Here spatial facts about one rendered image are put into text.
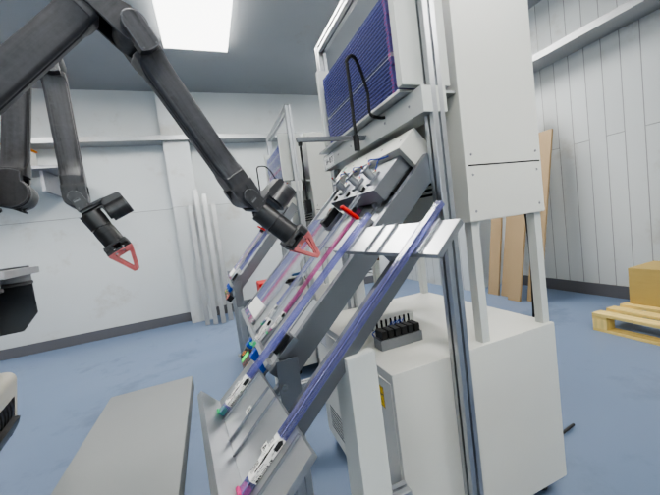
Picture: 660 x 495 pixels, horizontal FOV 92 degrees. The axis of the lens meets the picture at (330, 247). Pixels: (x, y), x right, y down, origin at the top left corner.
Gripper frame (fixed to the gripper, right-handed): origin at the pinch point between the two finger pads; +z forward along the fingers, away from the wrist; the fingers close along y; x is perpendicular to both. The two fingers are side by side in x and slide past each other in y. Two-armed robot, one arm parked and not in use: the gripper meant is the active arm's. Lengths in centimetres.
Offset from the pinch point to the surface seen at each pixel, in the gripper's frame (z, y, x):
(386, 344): 38.4, 5.9, 8.3
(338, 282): 6.4, -9.4, 3.8
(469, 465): 71, -13, 24
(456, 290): 35.4, -13.4, -13.8
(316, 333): 9.2, -9.2, 17.2
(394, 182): 5.0, -5.8, -29.1
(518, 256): 227, 160, -157
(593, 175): 216, 115, -248
